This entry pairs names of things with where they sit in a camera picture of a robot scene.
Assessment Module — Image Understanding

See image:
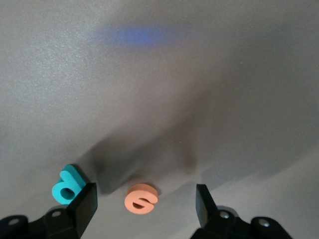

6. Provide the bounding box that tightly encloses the teal foam letter d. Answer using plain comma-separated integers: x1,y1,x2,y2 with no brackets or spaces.
51,163,87,205

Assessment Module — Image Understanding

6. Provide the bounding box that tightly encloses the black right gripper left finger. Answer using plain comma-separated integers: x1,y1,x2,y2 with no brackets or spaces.
0,183,97,239

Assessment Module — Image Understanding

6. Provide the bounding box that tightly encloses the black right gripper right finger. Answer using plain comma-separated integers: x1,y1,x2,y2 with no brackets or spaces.
190,184,292,239

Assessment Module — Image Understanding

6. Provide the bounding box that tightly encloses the orange foam letter e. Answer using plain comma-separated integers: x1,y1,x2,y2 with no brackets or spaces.
124,183,160,215

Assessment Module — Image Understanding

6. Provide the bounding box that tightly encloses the brown table cover sheet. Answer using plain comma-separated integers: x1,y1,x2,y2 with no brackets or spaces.
0,0,319,239

